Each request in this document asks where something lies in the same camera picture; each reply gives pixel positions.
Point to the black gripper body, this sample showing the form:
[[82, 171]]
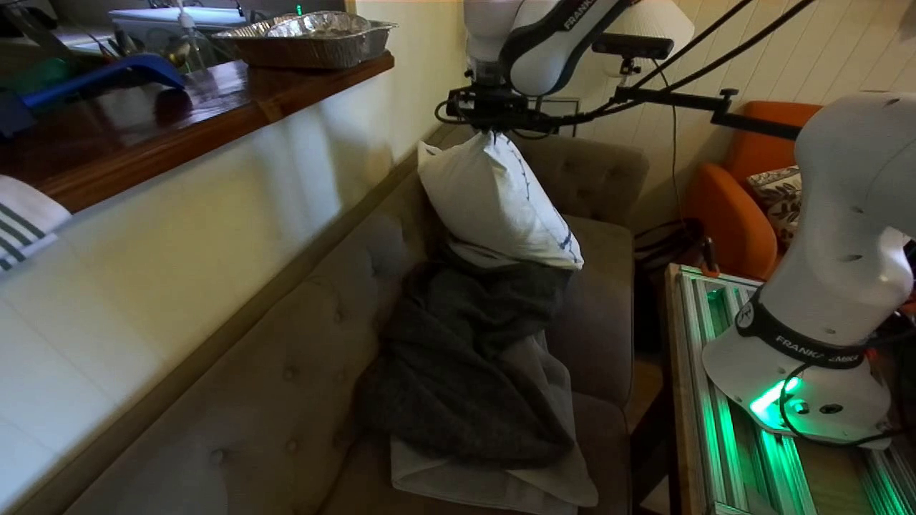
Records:
[[505, 106]]

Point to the white patterned pillow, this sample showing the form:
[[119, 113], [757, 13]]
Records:
[[495, 202]]

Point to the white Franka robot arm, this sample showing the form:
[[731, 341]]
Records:
[[847, 219]]

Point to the white lamp shade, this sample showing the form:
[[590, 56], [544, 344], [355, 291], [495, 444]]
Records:
[[663, 19]]

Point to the aluminum foil tray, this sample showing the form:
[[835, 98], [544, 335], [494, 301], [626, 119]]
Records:
[[304, 37]]

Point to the orange armchair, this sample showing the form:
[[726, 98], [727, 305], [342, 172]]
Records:
[[731, 216]]

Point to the dark gray blanket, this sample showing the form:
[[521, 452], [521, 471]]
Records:
[[477, 362]]

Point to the patterned armchair cushion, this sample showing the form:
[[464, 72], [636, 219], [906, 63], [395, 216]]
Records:
[[782, 202]]

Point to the white flat tray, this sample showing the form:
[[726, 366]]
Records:
[[180, 19]]

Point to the wooden table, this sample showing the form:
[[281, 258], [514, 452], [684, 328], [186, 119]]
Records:
[[679, 401]]

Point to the brown wooden shelf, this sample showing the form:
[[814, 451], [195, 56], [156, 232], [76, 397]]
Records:
[[145, 133]]

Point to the gray tufted sofa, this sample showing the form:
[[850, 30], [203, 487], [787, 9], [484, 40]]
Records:
[[288, 411]]

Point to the blue plastic ladle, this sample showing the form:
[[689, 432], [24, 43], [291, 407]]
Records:
[[116, 75]]

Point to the white striped towel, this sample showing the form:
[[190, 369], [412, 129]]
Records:
[[24, 225]]

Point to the black stereo camera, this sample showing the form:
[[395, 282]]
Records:
[[633, 43]]

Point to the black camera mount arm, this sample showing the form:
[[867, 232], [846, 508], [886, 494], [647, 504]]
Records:
[[689, 98]]

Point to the aluminum robot base frame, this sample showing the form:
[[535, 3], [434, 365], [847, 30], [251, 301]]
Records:
[[763, 467]]

